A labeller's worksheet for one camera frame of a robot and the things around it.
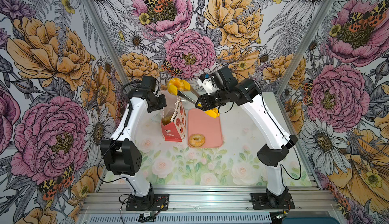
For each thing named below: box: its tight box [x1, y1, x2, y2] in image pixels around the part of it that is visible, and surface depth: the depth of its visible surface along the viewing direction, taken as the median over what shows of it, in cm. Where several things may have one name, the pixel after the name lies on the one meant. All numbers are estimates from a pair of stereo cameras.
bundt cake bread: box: [168, 77, 185, 92], surface depth 81 cm
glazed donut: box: [188, 133, 206, 148], surface depth 95 cm
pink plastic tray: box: [187, 108, 223, 148], surface depth 102 cm
